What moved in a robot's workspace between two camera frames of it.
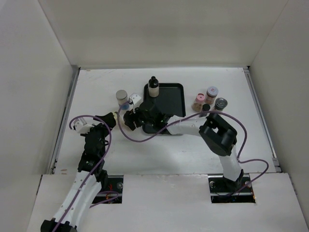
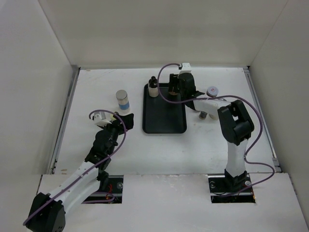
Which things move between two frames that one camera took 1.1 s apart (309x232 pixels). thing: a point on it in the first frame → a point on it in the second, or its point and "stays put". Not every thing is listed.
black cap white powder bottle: [153, 87] stays put
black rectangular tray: [171, 100] stays put
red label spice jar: [212, 93] stays put
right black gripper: [131, 116] → [174, 79]
